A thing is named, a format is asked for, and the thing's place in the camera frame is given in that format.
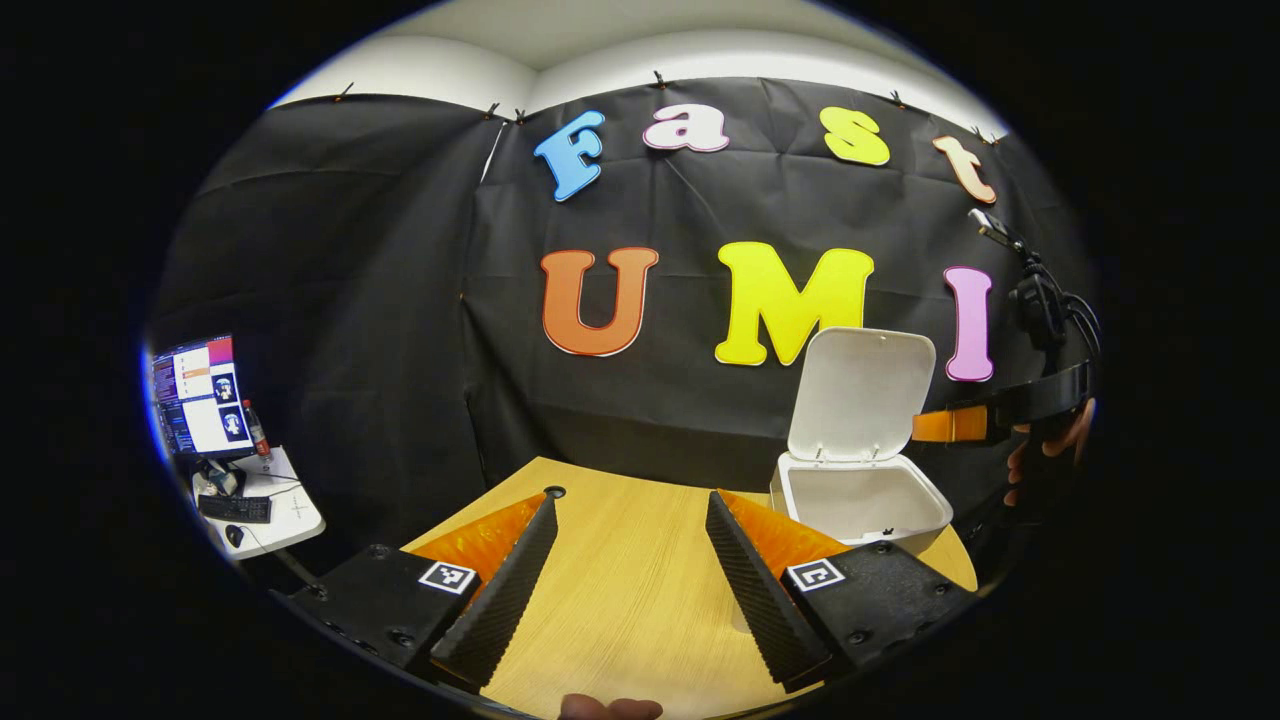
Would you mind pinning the white side table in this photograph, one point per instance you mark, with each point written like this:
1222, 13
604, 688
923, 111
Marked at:
295, 510

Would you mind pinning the white desktop garbage bin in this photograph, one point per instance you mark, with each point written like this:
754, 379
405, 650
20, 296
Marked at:
860, 400

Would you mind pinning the black backdrop cloth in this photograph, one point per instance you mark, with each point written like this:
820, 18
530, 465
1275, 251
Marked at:
380, 300

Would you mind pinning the black computer mouse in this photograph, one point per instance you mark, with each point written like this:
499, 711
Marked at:
234, 536

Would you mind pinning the black keyboard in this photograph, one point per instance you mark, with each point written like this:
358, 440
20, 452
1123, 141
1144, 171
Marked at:
235, 509

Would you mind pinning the plastic drink bottle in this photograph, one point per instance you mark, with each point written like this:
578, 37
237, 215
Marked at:
257, 430

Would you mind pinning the wooden desktop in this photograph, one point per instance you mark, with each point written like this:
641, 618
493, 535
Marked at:
630, 580

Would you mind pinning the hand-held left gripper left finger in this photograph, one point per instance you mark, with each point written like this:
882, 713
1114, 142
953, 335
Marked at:
500, 600

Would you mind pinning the computer monitor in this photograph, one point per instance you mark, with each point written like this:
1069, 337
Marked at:
200, 395

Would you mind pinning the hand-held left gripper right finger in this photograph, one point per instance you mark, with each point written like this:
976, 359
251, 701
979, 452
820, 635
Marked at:
755, 600

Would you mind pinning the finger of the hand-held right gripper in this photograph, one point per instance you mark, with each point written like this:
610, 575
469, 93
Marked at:
1040, 400

